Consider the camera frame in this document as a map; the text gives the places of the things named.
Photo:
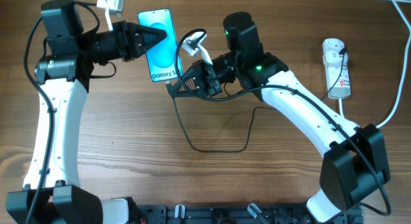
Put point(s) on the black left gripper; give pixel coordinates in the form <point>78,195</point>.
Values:
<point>128,30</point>

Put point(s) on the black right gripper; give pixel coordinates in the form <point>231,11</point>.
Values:
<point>204,77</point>

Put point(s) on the blue Galaxy smartphone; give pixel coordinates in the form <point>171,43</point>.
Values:
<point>160,58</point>

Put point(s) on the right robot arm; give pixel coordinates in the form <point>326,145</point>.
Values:
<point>354,158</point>

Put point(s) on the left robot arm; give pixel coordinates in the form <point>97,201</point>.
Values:
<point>51,191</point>

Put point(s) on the white USB charger plug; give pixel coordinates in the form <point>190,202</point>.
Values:
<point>334,58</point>

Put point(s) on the white power strip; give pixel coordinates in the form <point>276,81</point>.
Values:
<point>337,78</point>

